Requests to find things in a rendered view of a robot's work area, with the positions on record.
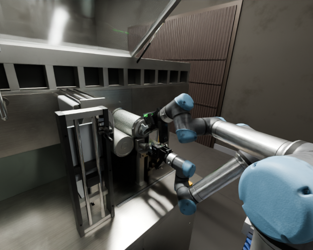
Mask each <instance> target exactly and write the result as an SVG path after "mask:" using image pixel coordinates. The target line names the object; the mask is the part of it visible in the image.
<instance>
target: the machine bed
mask: <svg viewBox="0 0 313 250"><path fill-rule="evenodd" d="M172 170H174V169H173V168H172V167H170V166H169V165H167V164H166V163H164V164H163V168H162V169H157V170H156V169H153V174H151V175H150V176H146V175H145V174H144V181H146V182H147V184H146V185H144V186H143V187H139V186H138V185H137V184H136V183H135V182H133V183H131V182H130V181H129V180H128V179H126V178H125V177H124V176H123V175H122V174H121V173H120V172H119V171H118V170H117V169H116V168H115V167H113V166H112V178H113V193H114V209H115V216H113V217H110V218H108V219H107V220H105V221H104V222H102V223H101V224H99V225H98V226H96V227H95V228H93V229H92V230H90V231H89V232H87V233H86V234H85V236H83V237H82V238H81V237H80V235H79V233H78V231H77V227H76V222H75V216H74V211H73V206H72V201H71V195H70V190H69V185H68V180H67V176H65V177H62V178H60V179H57V180H54V181H52V182H49V183H47V184H44V185H41V186H39V187H36V188H33V189H31V190H28V191H25V192H23V193H20V194H17V195H15V196H12V197H10V198H7V199H4V200H2V201H0V250H132V249H133V248H134V247H135V246H136V245H137V244H138V243H140V242H141V241H142V240H143V239H144V238H145V237H146V236H147V235H148V234H150V233H151V232H152V231H153V230H154V229H155V228H156V227H157V226H159V225H160V224H161V223H162V222H163V221H164V220H165V219H166V218H167V217H169V216H170V215H171V214H172V213H173V212H174V211H175V210H176V209H178V208H179V206H178V199H177V193H176V191H175V190H174V180H175V172H174V173H173V174H171V175H169V176H168V177H166V178H165V179H163V180H161V181H160V182H158V183H157V184H155V185H154V186H152V187H150V188H149V189H147V190H146V191H144V192H143V193H141V194H139V195H138V196H136V197H134V198H133V199H131V200H130V201H128V202H126V203H125V204H123V205H122V206H120V207H119V208H118V207H117V206H116V205H117V204H118V203H120V202H122V201H124V200H125V199H127V198H129V197H130V196H132V195H133V194H135V193H137V192H138V191H140V190H142V189H143V188H145V187H146V186H148V185H150V184H151V183H153V182H155V181H156V180H158V179H159V178H161V177H163V176H164V175H166V174H168V173H169V172H171V171H172ZM90 209H91V216H92V217H93V216H95V215H97V214H98V213H100V212H101V206H100V198H99V199H97V200H95V201H93V203H90Z"/></svg>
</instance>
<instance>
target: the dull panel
mask: <svg viewBox="0 0 313 250"><path fill-rule="evenodd" d="M65 176H67V174H66V169H65V164H64V159H63V154H62V148H61V143H58V144H54V145H50V146H46V147H42V148H38V149H34V150H30V151H26V152H22V153H18V154H14V155H10V156H6V157H2V158H0V201H2V200H4V199H7V198H10V197H12V196H15V195H17V194H20V193H23V192H25V191H28V190H31V189H33V188H36V187H39V186H41V185H44V184H47V183H49V182H52V181H54V180H57V179H60V178H62V177H65Z"/></svg>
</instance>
